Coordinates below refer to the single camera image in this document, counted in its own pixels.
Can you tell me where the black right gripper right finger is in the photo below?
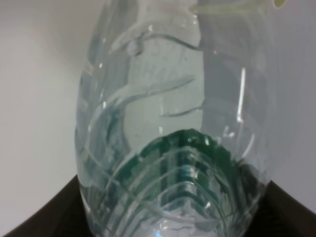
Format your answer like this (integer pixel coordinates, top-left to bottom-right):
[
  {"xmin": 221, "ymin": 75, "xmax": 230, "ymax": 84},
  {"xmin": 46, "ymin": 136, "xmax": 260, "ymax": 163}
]
[{"xmin": 249, "ymin": 181, "xmax": 316, "ymax": 237}]

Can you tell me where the clear green label water bottle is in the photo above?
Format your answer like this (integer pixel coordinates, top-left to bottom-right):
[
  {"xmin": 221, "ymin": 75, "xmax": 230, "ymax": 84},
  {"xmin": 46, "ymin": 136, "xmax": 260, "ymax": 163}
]
[{"xmin": 75, "ymin": 0, "xmax": 272, "ymax": 237}]

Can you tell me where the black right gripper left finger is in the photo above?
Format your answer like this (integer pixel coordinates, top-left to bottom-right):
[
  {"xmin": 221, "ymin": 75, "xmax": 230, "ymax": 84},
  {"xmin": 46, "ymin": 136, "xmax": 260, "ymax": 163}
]
[{"xmin": 5, "ymin": 176, "xmax": 93, "ymax": 237}]

